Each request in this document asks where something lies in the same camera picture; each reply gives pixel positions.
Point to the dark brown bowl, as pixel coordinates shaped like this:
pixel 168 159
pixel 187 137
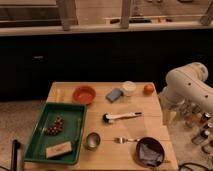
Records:
pixel 152 144

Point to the black pole stand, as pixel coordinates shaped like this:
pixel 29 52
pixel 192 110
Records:
pixel 15 147

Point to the silver fork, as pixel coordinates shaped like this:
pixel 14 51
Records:
pixel 122 140

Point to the orange fruit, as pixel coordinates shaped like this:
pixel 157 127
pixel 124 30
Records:
pixel 148 89

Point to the blue grey sponge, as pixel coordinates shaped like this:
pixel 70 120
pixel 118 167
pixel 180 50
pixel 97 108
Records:
pixel 113 95

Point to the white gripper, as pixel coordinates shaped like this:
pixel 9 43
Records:
pixel 169 112

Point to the green plastic tray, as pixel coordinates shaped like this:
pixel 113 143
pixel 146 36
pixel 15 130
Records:
pixel 74 116

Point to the white round container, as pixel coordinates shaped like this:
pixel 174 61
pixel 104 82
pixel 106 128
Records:
pixel 128 88

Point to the bunch of red grapes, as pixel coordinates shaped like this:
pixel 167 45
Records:
pixel 56 127

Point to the small glass bottle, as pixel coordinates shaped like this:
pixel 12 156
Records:
pixel 201 137

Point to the red bowl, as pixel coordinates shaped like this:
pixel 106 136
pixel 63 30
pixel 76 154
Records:
pixel 83 95

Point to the grey cloth in bowl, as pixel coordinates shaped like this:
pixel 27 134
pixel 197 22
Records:
pixel 149 156

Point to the wooden block in tray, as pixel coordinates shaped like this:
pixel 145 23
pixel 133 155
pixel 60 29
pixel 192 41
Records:
pixel 58 149

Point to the small metal cup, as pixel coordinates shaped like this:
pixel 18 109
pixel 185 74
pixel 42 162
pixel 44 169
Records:
pixel 93 141

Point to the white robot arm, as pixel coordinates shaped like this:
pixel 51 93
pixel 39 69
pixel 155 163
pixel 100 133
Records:
pixel 186 86

